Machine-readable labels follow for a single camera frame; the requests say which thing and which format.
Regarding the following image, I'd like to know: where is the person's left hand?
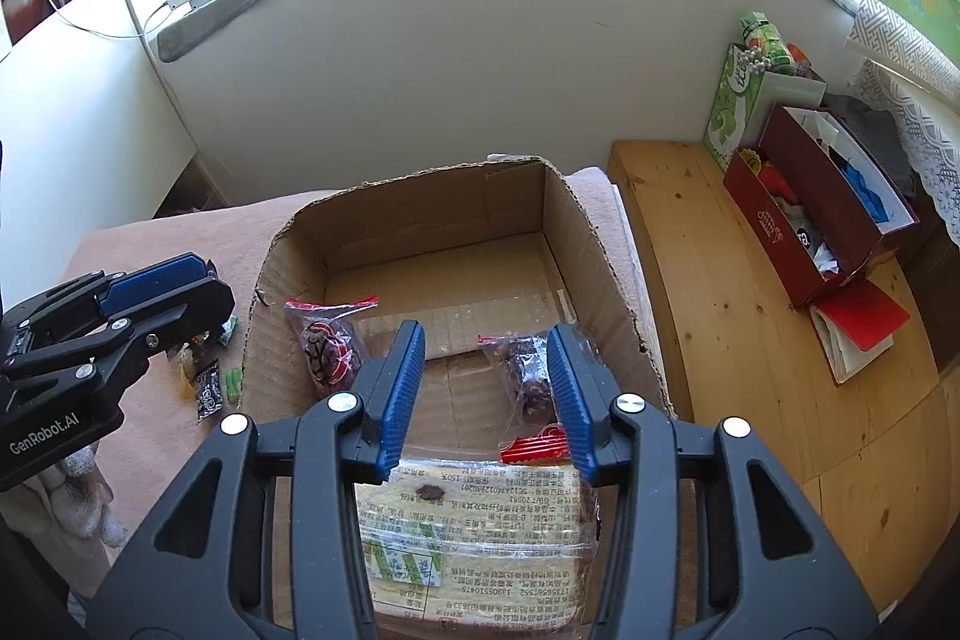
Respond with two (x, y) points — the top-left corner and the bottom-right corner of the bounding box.
(15, 443), (128, 547)

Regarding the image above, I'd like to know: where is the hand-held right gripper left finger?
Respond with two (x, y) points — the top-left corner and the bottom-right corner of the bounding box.
(86, 319), (427, 640)

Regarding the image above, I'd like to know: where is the grey cloth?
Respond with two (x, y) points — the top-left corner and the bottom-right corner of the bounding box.
(825, 92), (917, 191)

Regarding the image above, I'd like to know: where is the red printed cardboard box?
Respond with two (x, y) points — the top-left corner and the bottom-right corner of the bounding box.
(724, 149), (848, 307)

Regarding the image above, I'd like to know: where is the green paper bag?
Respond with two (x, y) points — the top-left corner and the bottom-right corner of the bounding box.
(705, 44), (826, 172)

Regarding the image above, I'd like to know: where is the white lace tablecloth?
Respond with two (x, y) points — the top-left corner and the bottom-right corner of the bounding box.
(855, 62), (960, 244)

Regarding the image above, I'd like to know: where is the brown cardboard box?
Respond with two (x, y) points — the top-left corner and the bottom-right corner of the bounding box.
(240, 156), (676, 640)

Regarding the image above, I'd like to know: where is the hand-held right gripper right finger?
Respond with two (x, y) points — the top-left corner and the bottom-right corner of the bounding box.
(546, 323), (878, 640)

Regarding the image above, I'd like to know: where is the green snack bag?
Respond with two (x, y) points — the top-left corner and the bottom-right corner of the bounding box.
(739, 12), (796, 71)

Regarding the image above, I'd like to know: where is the dark red cardboard box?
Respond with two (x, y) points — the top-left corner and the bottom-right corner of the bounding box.
(759, 104), (920, 307)

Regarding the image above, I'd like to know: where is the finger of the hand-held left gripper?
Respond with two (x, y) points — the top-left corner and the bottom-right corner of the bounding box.
(4, 252), (218, 341)
(0, 278), (236, 397)

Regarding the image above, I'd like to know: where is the black patterned snack packet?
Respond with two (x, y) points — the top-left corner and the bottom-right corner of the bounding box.
(196, 364), (224, 423)

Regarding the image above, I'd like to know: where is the clear bag of red candies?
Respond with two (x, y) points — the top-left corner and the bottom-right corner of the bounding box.
(285, 296), (380, 397)

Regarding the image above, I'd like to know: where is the blue plastic bag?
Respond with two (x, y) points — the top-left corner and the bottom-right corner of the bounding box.
(844, 156), (912, 229)

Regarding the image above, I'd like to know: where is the red snack packet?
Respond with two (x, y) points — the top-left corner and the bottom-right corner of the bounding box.
(499, 426), (571, 465)

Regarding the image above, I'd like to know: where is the large clear-wrapped biscuit packet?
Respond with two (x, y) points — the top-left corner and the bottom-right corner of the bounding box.
(352, 460), (601, 640)

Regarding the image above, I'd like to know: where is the white cabinet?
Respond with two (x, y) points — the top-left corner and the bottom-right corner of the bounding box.
(0, 0), (203, 311)

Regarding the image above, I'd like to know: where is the red booklet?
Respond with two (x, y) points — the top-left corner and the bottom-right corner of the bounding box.
(810, 280), (912, 386)

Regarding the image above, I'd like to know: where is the clear bag of dark snacks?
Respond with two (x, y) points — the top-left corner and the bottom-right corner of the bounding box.
(478, 332), (571, 438)

